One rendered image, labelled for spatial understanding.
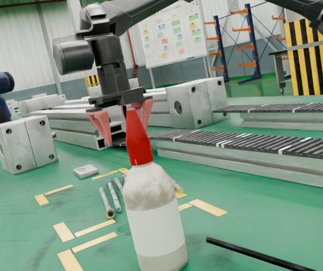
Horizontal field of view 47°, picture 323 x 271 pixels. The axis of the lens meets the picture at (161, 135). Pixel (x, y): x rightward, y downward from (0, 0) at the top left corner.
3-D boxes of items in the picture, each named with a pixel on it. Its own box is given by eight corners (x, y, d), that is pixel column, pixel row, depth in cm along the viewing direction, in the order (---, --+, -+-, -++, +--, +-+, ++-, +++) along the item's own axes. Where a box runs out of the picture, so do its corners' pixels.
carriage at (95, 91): (142, 98, 118) (137, 77, 117) (110, 106, 113) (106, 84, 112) (121, 100, 132) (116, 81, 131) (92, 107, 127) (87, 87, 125)
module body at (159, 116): (206, 118, 92) (199, 83, 90) (172, 128, 87) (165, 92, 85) (91, 115, 160) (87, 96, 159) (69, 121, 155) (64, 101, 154)
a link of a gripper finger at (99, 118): (93, 148, 75) (82, 102, 74) (124, 138, 79) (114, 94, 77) (106, 150, 70) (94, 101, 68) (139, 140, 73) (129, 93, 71)
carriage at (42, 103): (62, 112, 131) (57, 93, 129) (30, 120, 125) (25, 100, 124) (50, 113, 144) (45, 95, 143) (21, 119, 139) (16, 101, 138)
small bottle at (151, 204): (150, 285, 25) (111, 116, 23) (133, 263, 29) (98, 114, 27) (198, 264, 27) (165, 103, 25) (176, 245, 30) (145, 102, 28)
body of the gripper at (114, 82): (89, 107, 74) (80, 70, 73) (133, 96, 79) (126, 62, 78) (101, 107, 69) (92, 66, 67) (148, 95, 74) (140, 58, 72)
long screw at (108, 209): (116, 217, 39) (114, 208, 39) (106, 220, 39) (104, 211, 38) (105, 191, 49) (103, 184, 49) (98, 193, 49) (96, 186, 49)
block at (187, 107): (238, 115, 85) (231, 74, 83) (195, 129, 79) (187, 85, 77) (213, 115, 93) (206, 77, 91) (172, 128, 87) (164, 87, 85)
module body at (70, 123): (139, 138, 82) (131, 100, 81) (98, 150, 78) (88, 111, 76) (48, 127, 151) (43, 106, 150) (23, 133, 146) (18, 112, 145)
